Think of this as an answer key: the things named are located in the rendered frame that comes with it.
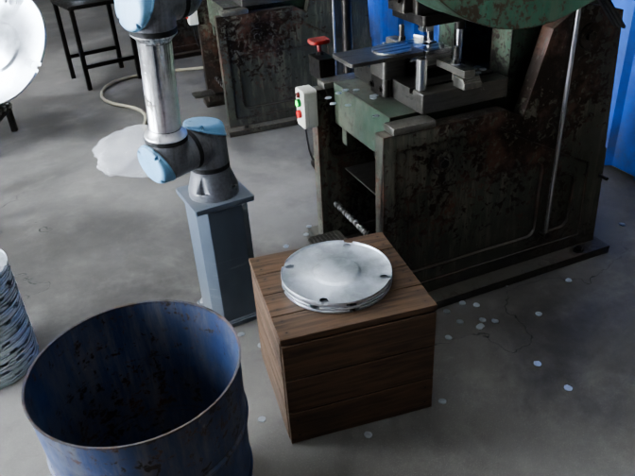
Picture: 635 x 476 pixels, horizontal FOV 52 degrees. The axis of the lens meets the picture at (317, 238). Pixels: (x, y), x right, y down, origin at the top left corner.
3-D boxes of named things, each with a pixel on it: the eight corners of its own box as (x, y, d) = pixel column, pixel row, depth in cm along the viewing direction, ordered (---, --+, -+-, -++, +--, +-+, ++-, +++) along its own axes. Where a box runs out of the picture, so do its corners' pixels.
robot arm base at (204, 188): (198, 208, 188) (193, 178, 183) (182, 188, 199) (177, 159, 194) (247, 195, 194) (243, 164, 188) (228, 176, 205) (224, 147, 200)
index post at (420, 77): (419, 91, 188) (420, 58, 183) (414, 88, 190) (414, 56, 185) (427, 90, 189) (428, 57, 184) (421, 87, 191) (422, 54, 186)
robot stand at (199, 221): (215, 333, 209) (195, 212, 186) (197, 304, 223) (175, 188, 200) (268, 314, 216) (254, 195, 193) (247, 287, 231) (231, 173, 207)
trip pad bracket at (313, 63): (321, 112, 230) (318, 57, 220) (311, 104, 238) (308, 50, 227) (336, 109, 232) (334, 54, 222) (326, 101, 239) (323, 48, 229)
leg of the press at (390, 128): (386, 326, 208) (387, 43, 162) (369, 306, 217) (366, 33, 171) (608, 252, 237) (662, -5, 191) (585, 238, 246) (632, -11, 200)
